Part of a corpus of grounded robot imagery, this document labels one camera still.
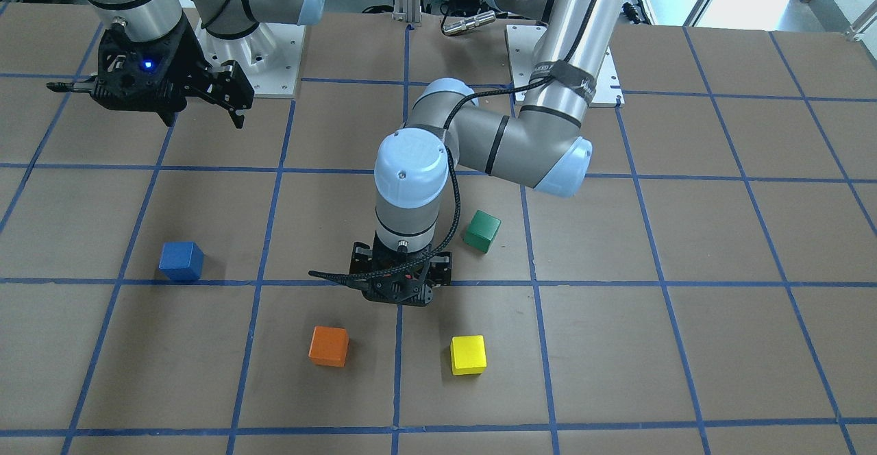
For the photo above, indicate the yellow wooden block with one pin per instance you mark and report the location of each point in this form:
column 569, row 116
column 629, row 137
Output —
column 468, row 354

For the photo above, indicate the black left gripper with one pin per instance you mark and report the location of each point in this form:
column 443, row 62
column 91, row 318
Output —
column 361, row 258

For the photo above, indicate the orange wooden block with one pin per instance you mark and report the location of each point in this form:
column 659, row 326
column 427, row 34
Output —
column 329, row 346

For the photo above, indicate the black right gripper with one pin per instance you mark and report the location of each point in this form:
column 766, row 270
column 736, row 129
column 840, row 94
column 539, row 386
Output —
column 179, row 55

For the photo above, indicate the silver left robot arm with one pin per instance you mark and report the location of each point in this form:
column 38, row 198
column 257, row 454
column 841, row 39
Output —
column 541, row 148

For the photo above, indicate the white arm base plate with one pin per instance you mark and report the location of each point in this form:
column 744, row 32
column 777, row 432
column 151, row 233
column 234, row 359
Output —
column 270, row 57
column 522, row 43

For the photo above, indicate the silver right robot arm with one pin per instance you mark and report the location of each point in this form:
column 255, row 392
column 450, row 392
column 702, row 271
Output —
column 147, row 20

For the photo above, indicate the blue wooden block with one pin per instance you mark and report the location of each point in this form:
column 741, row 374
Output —
column 181, row 261

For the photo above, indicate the green wooden block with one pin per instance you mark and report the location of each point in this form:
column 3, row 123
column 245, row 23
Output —
column 481, row 231

